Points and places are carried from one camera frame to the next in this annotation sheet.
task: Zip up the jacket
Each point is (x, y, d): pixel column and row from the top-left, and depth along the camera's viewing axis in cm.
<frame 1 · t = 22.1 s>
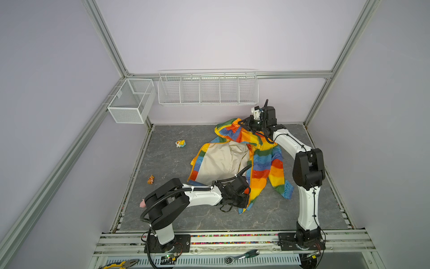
left hand: (247, 206, 83), fingers closed
right hand: (237, 122, 93), fingers closed
rainbow striped jacket: (238, 153, 104), point 3 cm above the table
small yellow duck toy: (180, 143, 107), point 4 cm above the table
small orange toy: (151, 179, 94), point 2 cm above the table

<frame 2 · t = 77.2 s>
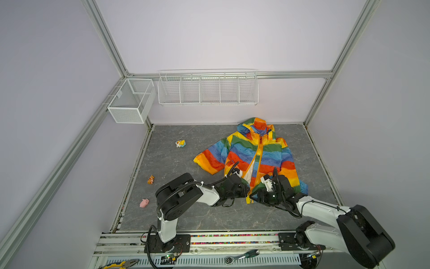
left hand: (251, 192, 87), fingers closed
right hand: (252, 198, 85), fingers open
rainbow striped jacket: (256, 153, 105), point 2 cm above the table
the other named things where they were.

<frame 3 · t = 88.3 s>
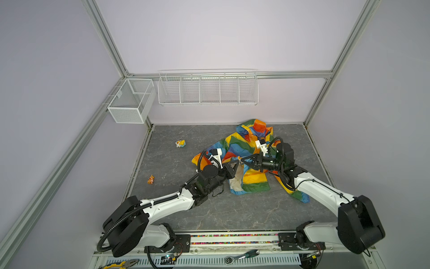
left hand: (241, 165, 74), fingers closed
right hand: (241, 161, 76), fingers closed
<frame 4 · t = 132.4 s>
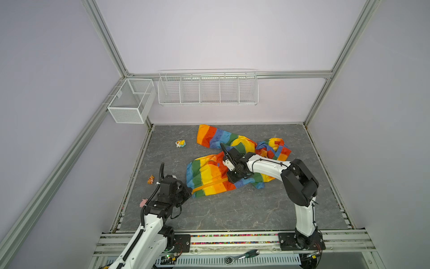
left hand: (193, 190, 83), fingers closed
right hand: (232, 179, 94), fingers open
rainbow striped jacket: (208, 174, 91), point 6 cm above the table
the other named things where they were.

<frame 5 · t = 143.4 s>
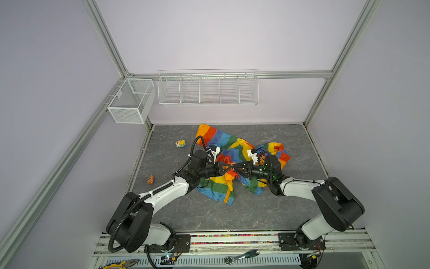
left hand: (231, 169, 79), fingers closed
right hand: (232, 168, 80), fingers closed
